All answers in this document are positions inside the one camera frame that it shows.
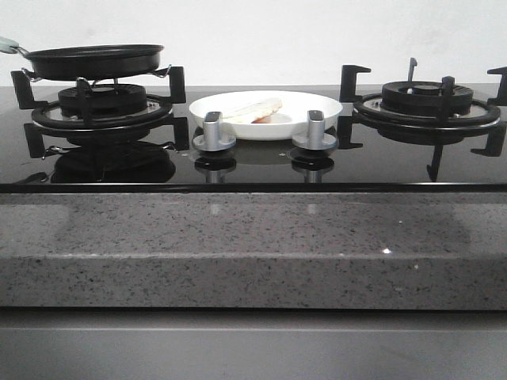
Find white round plate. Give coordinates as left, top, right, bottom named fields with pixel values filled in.
left=189, top=90, right=343, bottom=141

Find fried egg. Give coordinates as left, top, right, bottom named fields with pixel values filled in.
left=222, top=97, right=283, bottom=124

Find small black frying pan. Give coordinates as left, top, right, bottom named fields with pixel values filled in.
left=1, top=37, right=164, bottom=81

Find black glass gas cooktop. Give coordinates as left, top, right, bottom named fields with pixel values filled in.
left=1, top=86, right=506, bottom=193

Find silver left stove knob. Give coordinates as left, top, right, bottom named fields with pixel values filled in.
left=193, top=112, right=236, bottom=152

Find silver stove knob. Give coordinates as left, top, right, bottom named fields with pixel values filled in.
left=193, top=112, right=236, bottom=152
left=292, top=110, right=337, bottom=150

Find silver right stove knob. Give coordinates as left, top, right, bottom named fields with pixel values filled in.
left=292, top=110, right=337, bottom=150

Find black right pan support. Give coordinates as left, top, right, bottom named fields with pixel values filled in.
left=339, top=57, right=506, bottom=157

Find black left gas burner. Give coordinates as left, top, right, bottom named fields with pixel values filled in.
left=58, top=84, right=147, bottom=118

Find black gas burner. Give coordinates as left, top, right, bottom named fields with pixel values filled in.
left=58, top=84, right=147, bottom=118
left=381, top=81, right=474, bottom=116

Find black right gas burner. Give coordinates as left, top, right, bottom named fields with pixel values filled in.
left=381, top=81, right=474, bottom=116

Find wire small-pan trivet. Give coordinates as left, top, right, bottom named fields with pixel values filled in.
left=21, top=65, right=176, bottom=83

